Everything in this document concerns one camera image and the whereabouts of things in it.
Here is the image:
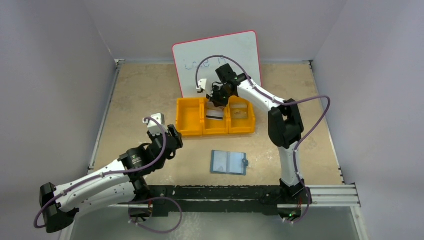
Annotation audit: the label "white VIP card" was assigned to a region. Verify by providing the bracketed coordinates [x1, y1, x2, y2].
[205, 109, 224, 121]

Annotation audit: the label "blue leather card holder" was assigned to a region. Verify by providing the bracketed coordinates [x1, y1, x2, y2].
[210, 150, 249, 176]

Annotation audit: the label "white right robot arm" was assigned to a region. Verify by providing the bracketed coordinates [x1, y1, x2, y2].
[197, 64, 305, 198]

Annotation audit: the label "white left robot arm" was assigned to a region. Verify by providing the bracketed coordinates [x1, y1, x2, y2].
[36, 124, 183, 233]

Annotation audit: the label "cards in right bin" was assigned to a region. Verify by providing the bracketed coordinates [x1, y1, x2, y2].
[229, 102, 249, 120]

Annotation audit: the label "yellow left bin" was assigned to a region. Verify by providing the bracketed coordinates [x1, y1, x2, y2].
[175, 98, 203, 137]

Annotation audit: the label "yellow bin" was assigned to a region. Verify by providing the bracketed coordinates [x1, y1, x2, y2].
[200, 98, 229, 136]
[226, 96, 256, 134]
[175, 98, 203, 137]

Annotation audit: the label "yellow middle bin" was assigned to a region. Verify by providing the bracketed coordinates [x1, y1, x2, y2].
[200, 98, 229, 136]

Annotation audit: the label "yellow right bin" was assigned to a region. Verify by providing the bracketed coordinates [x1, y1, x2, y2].
[226, 96, 256, 134]

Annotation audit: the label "pink framed whiteboard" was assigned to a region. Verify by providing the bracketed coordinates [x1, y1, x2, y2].
[172, 30, 262, 98]

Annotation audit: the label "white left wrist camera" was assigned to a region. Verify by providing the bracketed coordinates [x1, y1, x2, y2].
[142, 112, 168, 137]

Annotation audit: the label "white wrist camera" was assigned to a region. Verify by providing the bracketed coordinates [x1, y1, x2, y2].
[142, 112, 168, 137]
[196, 78, 213, 95]

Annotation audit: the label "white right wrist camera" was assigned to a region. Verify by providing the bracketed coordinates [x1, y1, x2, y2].
[196, 78, 213, 95]

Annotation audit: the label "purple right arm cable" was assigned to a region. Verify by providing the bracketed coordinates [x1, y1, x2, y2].
[195, 55, 331, 186]

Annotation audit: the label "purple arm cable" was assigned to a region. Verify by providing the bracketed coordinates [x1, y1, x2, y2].
[33, 116, 168, 229]
[195, 55, 331, 186]

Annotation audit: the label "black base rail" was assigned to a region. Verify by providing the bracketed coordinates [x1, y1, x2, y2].
[131, 185, 312, 220]

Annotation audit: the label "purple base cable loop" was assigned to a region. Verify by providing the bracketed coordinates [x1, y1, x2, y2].
[128, 197, 184, 234]

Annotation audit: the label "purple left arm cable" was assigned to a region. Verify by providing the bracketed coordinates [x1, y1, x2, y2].
[33, 116, 168, 229]

